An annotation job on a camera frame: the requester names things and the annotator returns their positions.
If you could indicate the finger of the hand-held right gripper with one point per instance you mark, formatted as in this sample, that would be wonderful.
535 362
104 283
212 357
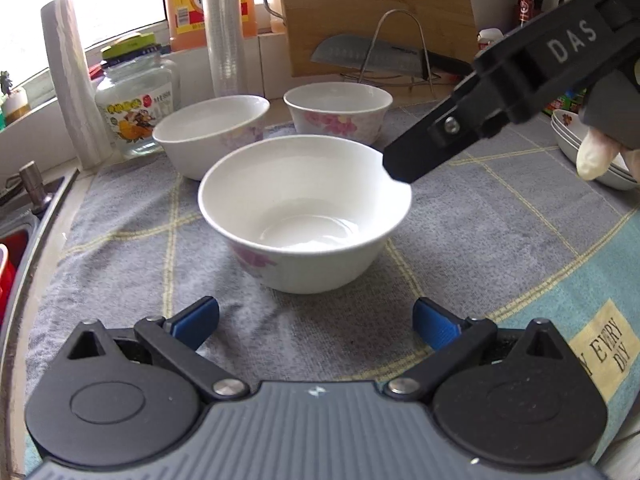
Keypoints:
425 150

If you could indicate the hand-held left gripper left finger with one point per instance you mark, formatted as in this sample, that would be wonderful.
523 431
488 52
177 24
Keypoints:
197 315

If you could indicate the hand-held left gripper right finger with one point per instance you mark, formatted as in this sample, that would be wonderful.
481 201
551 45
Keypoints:
432 322

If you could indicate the white pink floral bowl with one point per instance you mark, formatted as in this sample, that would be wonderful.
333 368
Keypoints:
300 200
340 100

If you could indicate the white pale floral bowl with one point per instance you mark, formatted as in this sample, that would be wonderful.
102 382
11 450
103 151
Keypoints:
210 125

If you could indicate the person's right hand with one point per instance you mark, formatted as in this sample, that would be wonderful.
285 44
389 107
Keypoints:
595 157

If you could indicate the grey checked towel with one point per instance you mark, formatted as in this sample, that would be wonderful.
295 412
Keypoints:
475 240

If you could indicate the steel sink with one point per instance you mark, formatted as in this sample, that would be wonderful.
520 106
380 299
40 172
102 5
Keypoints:
45 230

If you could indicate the red basin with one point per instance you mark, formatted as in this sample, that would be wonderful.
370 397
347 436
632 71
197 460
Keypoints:
10 260

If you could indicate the metal sink knob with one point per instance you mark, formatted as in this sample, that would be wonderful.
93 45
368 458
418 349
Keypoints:
32 182

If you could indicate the glass jar with label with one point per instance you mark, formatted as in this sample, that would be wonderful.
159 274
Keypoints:
135 105

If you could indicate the stack of clear plastic cups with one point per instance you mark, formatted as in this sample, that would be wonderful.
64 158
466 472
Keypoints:
225 35

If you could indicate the white plastic wrap roll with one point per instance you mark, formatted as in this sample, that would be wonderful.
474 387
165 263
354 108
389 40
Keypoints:
75 85

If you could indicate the small white pot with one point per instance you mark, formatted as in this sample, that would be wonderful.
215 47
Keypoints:
15 105

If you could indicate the orange oil bottle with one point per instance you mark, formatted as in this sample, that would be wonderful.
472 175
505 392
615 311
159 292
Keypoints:
185 5

